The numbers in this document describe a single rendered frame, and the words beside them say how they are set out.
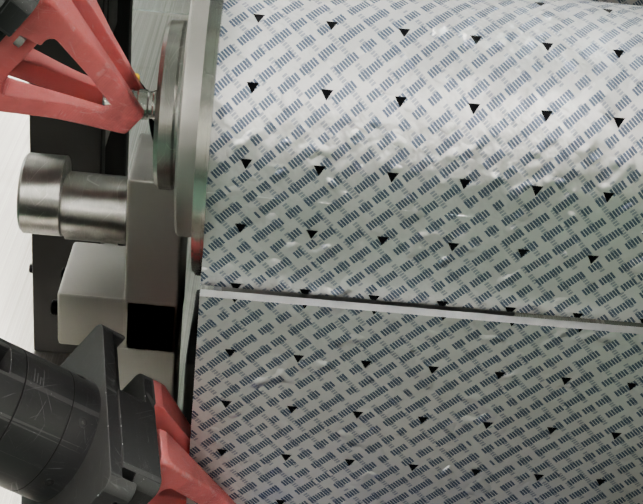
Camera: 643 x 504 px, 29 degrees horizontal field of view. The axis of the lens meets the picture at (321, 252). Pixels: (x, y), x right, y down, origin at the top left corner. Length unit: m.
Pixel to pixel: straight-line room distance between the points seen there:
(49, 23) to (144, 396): 0.17
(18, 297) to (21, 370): 0.51
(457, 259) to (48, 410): 0.18
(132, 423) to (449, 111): 0.19
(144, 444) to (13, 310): 0.50
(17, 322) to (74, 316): 0.38
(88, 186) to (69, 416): 0.13
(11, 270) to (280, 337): 0.57
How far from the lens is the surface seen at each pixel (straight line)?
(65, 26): 0.54
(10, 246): 1.11
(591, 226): 0.53
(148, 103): 0.58
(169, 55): 0.53
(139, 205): 0.60
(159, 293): 0.62
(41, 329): 0.98
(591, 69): 0.52
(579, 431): 0.58
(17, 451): 0.54
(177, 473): 0.56
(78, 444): 0.54
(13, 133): 1.30
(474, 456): 0.59
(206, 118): 0.49
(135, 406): 0.56
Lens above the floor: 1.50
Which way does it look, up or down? 32 degrees down
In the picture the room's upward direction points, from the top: 7 degrees clockwise
